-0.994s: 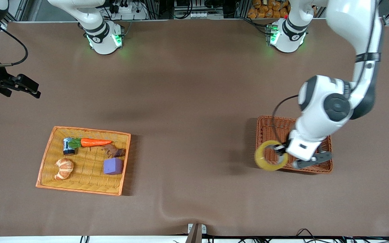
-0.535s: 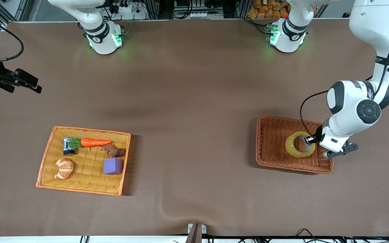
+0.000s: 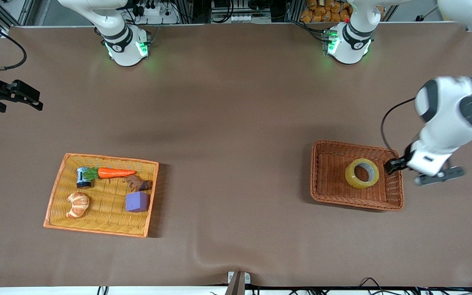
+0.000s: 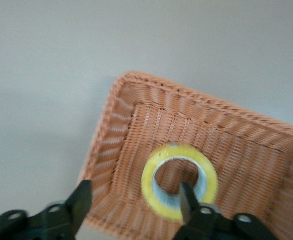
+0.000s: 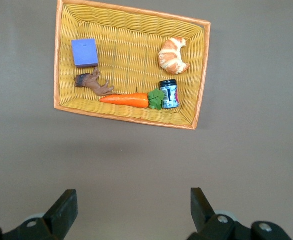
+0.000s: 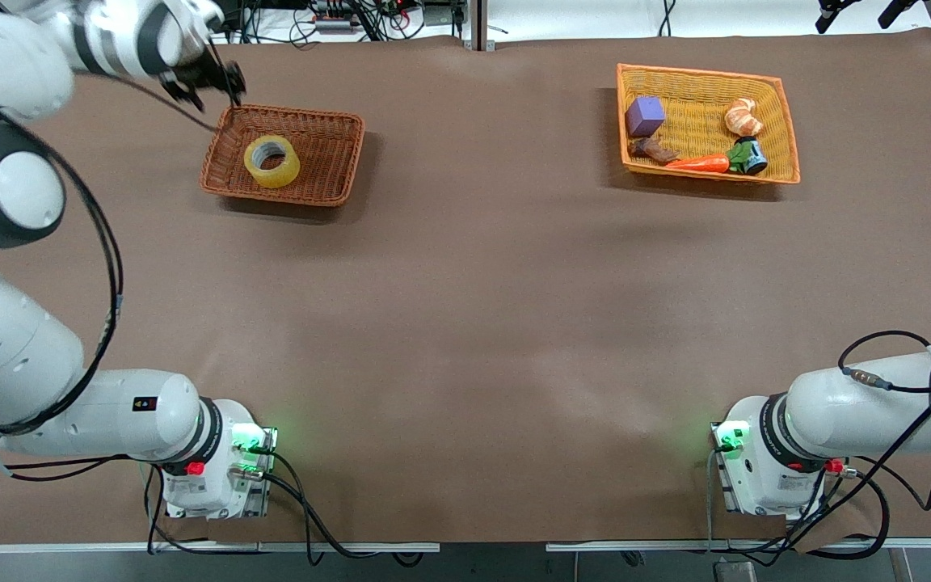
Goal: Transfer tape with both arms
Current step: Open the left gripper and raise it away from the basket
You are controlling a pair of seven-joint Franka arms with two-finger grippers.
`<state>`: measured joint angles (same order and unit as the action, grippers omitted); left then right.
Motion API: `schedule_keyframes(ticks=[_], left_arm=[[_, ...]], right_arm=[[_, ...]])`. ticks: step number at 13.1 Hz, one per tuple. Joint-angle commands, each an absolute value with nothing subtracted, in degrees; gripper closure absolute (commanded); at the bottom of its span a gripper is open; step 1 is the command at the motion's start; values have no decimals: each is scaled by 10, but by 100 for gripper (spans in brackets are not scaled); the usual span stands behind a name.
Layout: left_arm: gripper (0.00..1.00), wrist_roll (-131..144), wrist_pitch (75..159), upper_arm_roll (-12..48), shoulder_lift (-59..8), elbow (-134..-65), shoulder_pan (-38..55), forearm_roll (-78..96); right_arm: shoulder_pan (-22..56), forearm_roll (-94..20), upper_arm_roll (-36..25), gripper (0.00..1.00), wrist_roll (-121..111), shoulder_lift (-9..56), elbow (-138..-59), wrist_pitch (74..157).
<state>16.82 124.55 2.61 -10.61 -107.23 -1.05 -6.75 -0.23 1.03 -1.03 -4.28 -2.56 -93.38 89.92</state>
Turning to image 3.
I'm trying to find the yellowish clear packing tape roll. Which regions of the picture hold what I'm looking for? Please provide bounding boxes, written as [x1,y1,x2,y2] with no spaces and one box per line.
[345,158,380,190]

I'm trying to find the brown wicker basket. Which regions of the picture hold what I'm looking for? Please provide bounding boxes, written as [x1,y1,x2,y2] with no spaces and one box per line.
[310,140,405,212]

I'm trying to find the orange toy carrot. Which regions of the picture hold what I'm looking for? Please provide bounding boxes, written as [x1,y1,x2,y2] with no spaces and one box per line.
[82,166,137,181]

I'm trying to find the toy croissant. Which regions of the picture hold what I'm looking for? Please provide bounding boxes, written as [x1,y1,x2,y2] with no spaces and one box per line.
[66,192,91,219]

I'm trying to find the brown toy chunk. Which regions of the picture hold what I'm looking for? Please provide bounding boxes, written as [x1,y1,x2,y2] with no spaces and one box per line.
[124,175,154,192]

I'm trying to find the yellow orange-rimmed wicker tray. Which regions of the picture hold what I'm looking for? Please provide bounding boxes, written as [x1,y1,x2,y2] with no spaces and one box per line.
[43,153,159,238]

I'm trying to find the purple foam cube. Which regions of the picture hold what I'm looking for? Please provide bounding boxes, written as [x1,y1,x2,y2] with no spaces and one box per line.
[125,191,151,213]

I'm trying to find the white power strip with plugs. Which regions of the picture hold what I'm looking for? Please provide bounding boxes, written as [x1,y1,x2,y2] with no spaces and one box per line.
[136,0,179,25]

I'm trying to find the pile of toy breads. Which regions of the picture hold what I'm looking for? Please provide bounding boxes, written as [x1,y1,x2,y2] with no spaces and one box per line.
[300,0,354,23]

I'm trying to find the small white power strip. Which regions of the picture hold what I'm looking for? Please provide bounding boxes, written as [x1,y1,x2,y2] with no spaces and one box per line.
[229,14,262,23]

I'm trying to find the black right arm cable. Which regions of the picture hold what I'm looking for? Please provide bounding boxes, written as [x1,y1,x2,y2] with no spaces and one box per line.
[0,18,28,74]

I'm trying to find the aluminium frame profile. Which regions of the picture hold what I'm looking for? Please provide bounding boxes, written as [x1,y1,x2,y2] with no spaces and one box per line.
[0,0,36,32]

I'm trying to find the black cables along table edge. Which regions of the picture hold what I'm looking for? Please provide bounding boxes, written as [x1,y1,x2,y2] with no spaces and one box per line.
[209,277,472,295]

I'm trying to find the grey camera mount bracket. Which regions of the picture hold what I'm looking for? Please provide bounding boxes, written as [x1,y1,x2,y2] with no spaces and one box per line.
[227,270,252,295]

